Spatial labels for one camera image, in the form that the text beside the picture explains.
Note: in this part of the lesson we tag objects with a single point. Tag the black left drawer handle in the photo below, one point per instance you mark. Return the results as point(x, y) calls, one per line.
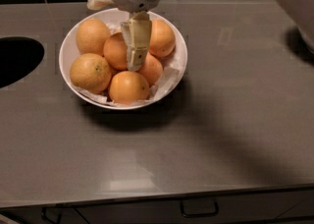
point(49, 217)

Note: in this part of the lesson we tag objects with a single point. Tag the white bowl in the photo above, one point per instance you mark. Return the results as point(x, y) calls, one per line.
point(70, 51)

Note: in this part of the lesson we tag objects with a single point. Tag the black drawer handle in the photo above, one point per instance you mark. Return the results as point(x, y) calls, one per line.
point(49, 217)
point(199, 208)

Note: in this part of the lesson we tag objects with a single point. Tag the orange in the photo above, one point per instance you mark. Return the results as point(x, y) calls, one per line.
point(91, 36)
point(91, 72)
point(127, 87)
point(115, 51)
point(152, 69)
point(163, 39)

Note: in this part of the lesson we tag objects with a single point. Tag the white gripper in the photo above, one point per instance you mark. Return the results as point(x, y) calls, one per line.
point(136, 30)

